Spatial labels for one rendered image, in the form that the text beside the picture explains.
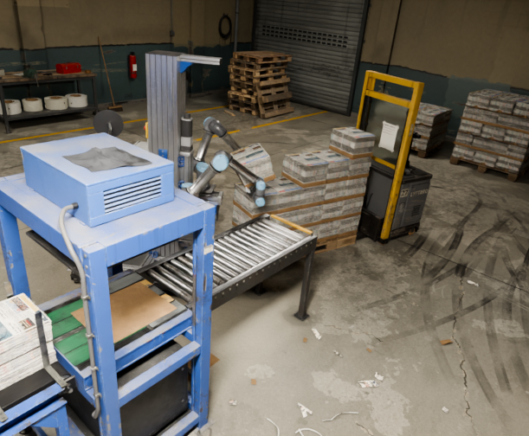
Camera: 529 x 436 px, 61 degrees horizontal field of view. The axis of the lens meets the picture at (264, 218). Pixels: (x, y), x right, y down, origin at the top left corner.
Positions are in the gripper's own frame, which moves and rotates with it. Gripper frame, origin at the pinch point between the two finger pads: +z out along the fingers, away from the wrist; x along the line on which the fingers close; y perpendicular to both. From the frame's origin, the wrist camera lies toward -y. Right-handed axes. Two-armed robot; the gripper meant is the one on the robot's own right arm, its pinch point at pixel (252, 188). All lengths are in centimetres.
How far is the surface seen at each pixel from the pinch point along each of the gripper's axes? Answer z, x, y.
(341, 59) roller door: 702, -362, -107
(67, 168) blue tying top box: -153, 86, 117
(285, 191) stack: 24.2, -31.2, -27.8
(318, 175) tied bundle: 36, -69, -30
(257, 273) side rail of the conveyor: -102, 24, -12
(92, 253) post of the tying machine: -192, 83, 93
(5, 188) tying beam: -127, 125, 110
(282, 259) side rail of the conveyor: -86, 2, -21
